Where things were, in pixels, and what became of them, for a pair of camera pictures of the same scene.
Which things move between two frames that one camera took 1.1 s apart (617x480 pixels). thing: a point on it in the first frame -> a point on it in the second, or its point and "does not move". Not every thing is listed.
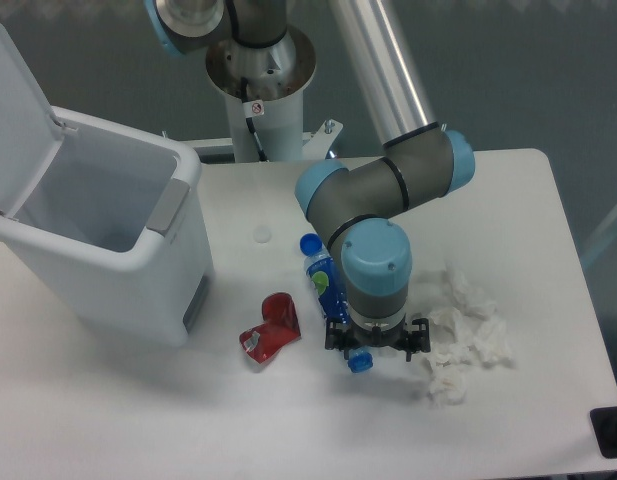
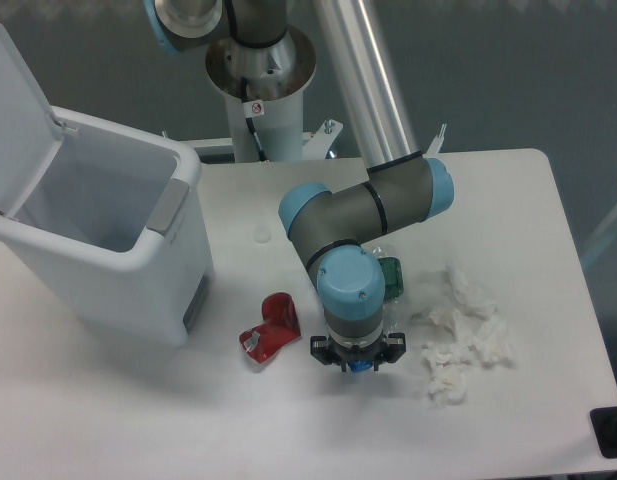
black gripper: (336, 337) -> (328, 351)
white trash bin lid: (23, 134) does not move
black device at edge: (610, 427) does not move
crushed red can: (281, 325) does not move
